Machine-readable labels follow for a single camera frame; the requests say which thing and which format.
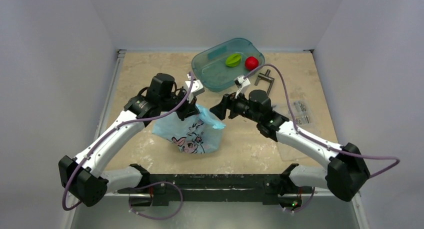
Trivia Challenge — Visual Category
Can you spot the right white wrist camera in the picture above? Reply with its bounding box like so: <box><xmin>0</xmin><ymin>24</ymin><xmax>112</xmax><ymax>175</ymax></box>
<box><xmin>234</xmin><ymin>75</ymin><xmax>251</xmax><ymax>99</ymax></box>

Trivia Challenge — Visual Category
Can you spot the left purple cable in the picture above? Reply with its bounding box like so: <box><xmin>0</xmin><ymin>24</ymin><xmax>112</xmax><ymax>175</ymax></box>
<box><xmin>61</xmin><ymin>71</ymin><xmax>196</xmax><ymax>221</ymax></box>

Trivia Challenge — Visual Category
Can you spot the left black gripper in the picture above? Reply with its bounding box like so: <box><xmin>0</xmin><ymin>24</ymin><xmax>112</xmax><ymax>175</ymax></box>
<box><xmin>159</xmin><ymin>86</ymin><xmax>200</xmax><ymax>122</ymax></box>

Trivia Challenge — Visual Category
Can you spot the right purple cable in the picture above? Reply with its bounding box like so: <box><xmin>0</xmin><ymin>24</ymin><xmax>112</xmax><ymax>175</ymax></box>
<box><xmin>243</xmin><ymin>63</ymin><xmax>401</xmax><ymax>214</ymax></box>

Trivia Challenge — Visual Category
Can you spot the dark metal clamp tool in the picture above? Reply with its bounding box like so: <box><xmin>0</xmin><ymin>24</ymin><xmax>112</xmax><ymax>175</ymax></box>
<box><xmin>254</xmin><ymin>69</ymin><xmax>275</xmax><ymax>97</ymax></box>

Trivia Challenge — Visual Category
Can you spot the aluminium frame rail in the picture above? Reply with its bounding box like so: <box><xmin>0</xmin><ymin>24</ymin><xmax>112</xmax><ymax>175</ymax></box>
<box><xmin>94</xmin><ymin>49</ymin><xmax>127</xmax><ymax>140</ymax></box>

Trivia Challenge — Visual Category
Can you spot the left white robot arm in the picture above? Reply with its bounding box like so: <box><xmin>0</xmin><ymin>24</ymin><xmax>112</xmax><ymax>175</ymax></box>
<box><xmin>58</xmin><ymin>73</ymin><xmax>205</xmax><ymax>211</ymax></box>

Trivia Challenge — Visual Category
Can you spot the red fake apple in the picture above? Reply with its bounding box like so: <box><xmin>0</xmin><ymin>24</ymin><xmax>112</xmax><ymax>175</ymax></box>
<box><xmin>244</xmin><ymin>56</ymin><xmax>259</xmax><ymax>71</ymax></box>

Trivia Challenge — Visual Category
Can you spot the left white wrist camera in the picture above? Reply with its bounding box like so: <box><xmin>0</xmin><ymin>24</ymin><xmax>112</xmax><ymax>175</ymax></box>
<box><xmin>183</xmin><ymin>72</ymin><xmax>205</xmax><ymax>97</ymax></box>

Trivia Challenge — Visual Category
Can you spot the light blue plastic bag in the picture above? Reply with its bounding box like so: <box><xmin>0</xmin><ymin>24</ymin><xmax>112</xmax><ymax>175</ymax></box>
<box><xmin>152</xmin><ymin>104</ymin><xmax>226</xmax><ymax>154</ymax></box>

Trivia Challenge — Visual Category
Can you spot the green fake fruit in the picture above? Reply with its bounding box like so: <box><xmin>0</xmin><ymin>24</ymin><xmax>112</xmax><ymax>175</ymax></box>
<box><xmin>225</xmin><ymin>53</ymin><xmax>242</xmax><ymax>68</ymax></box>

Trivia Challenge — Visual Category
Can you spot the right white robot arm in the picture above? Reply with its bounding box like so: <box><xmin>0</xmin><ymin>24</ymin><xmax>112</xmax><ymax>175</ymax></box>
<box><xmin>210</xmin><ymin>89</ymin><xmax>371</xmax><ymax>202</ymax></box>

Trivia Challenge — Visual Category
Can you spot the clear plastic screw box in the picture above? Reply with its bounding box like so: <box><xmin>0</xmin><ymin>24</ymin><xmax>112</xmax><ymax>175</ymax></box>
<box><xmin>274</xmin><ymin>100</ymin><xmax>329</xmax><ymax>162</ymax></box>

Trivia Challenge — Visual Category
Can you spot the purple cable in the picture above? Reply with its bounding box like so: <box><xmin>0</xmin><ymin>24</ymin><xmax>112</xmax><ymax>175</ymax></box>
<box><xmin>243</xmin><ymin>63</ymin><xmax>401</xmax><ymax>214</ymax></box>
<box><xmin>61</xmin><ymin>71</ymin><xmax>196</xmax><ymax>221</ymax></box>

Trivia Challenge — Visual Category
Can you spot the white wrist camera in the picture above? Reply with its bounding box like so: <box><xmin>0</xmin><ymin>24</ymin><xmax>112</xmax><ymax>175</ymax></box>
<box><xmin>183</xmin><ymin>72</ymin><xmax>205</xmax><ymax>97</ymax></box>
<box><xmin>234</xmin><ymin>75</ymin><xmax>251</xmax><ymax>99</ymax></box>

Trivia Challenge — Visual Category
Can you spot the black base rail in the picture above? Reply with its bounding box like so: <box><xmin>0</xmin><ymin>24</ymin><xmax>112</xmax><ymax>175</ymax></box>
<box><xmin>118</xmin><ymin>168</ymin><xmax>313</xmax><ymax>207</ymax></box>

